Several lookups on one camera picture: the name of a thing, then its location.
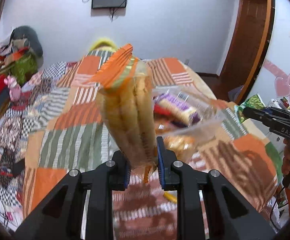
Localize green seaweed snack packet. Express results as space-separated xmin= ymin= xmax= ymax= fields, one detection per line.
xmin=234 ymin=94 xmax=266 ymax=123

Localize clear plastic storage bin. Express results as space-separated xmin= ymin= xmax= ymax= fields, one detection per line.
xmin=152 ymin=86 xmax=225 ymax=163

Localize purple label rice cracker pack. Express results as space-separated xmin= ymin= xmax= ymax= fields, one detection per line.
xmin=154 ymin=93 xmax=201 ymax=127

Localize orange label rice cracker pack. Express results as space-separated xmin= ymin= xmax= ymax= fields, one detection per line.
xmin=85 ymin=44 xmax=158 ymax=183

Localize clear bag fried snacks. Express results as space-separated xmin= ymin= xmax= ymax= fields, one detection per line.
xmin=163 ymin=135 xmax=196 ymax=163

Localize red snack packet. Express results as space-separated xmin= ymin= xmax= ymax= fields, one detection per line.
xmin=153 ymin=103 xmax=172 ymax=116

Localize right hand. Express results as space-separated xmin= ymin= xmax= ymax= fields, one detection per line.
xmin=281 ymin=138 xmax=290 ymax=175

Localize white appliance with stickers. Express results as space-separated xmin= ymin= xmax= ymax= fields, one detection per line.
xmin=268 ymin=97 xmax=290 ymax=112

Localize patchwork bed quilt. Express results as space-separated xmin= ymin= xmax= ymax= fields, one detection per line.
xmin=0 ymin=49 xmax=277 ymax=239

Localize brown wooden door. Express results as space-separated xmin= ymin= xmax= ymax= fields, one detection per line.
xmin=214 ymin=0 xmax=272 ymax=104

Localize wooden wardrobe with sliding doors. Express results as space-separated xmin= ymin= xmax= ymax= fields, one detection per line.
xmin=216 ymin=0 xmax=290 ymax=111

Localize pink rabbit toy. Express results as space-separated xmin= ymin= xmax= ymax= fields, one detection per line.
xmin=4 ymin=75 xmax=22 ymax=102

